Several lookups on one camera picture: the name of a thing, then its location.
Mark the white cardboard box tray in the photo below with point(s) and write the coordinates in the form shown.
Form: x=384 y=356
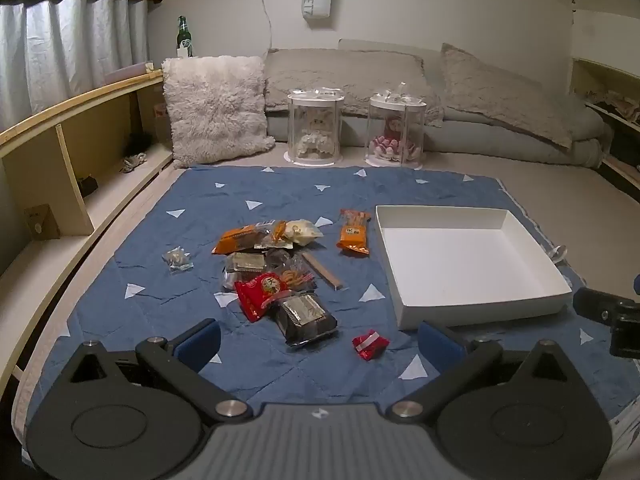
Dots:
x=450 y=260

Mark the wooden shelf with clutter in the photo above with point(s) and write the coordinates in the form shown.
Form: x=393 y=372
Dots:
x=610 y=90

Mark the clear round candy packet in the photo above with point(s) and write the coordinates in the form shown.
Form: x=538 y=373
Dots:
x=177 y=260

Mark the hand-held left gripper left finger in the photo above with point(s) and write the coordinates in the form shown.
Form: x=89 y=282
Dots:
x=200 y=342

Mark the clear printed cookie packet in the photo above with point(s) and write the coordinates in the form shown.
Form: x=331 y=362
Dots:
x=292 y=277

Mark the blue mat with white triangles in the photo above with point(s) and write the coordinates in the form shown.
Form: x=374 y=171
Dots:
x=280 y=195

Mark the clear case with white doll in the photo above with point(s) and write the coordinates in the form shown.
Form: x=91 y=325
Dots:
x=314 y=130

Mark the wooden side shelf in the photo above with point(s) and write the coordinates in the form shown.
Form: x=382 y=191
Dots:
x=75 y=110

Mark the small dark object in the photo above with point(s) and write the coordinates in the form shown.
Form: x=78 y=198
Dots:
x=87 y=186

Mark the flat grey pillow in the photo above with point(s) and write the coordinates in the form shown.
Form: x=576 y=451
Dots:
x=345 y=80

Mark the dark brownie packet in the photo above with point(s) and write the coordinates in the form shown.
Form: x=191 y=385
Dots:
x=305 y=317

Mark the small brown cardboard box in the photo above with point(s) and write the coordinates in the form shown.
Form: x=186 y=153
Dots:
x=41 y=222

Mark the cream pastry packet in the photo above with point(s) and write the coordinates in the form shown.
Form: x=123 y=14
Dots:
x=302 y=231

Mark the fluffy cream pillow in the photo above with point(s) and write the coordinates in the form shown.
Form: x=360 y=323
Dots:
x=215 y=110

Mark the orange biscuit stick packet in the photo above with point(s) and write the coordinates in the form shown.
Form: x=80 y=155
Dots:
x=352 y=237

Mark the grey curtain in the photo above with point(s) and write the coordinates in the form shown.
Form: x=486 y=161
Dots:
x=60 y=55

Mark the large grey pillow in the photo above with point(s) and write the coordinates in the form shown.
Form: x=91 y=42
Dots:
x=500 y=95

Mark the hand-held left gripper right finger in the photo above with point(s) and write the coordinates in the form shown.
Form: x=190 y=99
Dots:
x=440 y=345

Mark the long orange snack packet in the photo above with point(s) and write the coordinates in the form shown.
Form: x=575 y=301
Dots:
x=237 y=239

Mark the orange and clear snack packet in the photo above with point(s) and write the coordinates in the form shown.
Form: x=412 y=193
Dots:
x=277 y=232

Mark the small red-brown candy packet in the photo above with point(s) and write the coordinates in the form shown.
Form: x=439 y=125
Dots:
x=369 y=344

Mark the green glass bottle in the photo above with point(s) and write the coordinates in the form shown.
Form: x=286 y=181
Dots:
x=184 y=35

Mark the red snack packet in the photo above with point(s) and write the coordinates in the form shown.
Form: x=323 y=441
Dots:
x=255 y=292

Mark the clear case with pink doll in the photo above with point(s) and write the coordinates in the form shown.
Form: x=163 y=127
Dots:
x=395 y=130

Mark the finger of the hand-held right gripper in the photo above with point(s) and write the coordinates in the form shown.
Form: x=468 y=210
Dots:
x=597 y=305

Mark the thin tan stick packet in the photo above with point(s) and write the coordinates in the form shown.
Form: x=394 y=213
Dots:
x=322 y=270

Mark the folded grey duvet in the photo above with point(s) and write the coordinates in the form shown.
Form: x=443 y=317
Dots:
x=500 y=135

